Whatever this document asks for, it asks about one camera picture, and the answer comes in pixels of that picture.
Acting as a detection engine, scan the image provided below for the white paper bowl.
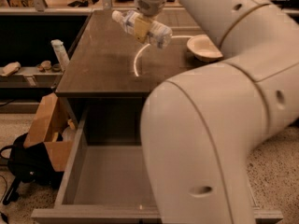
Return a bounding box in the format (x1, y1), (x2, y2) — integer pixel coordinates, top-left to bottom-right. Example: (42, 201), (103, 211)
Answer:
(187, 35), (223, 62)

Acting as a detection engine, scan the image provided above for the clear blue plastic bottle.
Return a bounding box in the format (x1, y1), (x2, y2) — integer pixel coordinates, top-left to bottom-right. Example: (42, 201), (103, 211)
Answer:
(112, 10), (172, 49)

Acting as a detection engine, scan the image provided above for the grey open top drawer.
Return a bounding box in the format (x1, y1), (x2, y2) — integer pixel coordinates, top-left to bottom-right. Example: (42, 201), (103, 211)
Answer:
(32, 98), (282, 224)

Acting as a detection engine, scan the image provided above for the grey cabinet with top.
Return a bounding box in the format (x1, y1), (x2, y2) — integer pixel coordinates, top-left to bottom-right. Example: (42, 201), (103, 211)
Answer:
(56, 8), (205, 146)

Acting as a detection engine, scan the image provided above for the white tube bottle on shelf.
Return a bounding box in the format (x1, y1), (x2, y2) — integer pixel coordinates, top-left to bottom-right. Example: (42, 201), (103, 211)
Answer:
(51, 39), (69, 72)

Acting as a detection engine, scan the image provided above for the grey low side shelf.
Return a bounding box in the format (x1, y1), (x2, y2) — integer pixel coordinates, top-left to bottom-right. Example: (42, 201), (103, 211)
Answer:
(0, 67), (63, 88)

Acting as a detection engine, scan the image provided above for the brown cardboard box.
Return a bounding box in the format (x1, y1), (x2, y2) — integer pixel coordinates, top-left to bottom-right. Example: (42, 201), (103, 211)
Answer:
(24, 93), (73, 172)

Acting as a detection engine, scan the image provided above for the black backpack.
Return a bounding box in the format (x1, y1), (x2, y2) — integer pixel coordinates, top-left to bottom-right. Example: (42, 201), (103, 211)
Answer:
(0, 133), (64, 205)

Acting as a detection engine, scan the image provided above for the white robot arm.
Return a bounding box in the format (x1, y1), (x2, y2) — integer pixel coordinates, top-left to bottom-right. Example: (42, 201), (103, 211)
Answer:
(135, 0), (299, 224)

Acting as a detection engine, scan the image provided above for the small round object on shelf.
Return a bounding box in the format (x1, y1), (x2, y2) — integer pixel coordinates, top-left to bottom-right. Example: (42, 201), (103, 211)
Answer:
(40, 61), (51, 71)

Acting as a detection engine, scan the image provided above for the beige sponge on shelf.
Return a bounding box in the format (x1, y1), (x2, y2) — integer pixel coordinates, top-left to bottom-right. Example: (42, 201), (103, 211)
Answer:
(1, 62), (21, 77)

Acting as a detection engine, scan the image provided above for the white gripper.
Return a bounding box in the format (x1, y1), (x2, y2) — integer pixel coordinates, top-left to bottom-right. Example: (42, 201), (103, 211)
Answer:
(134, 0), (166, 43)

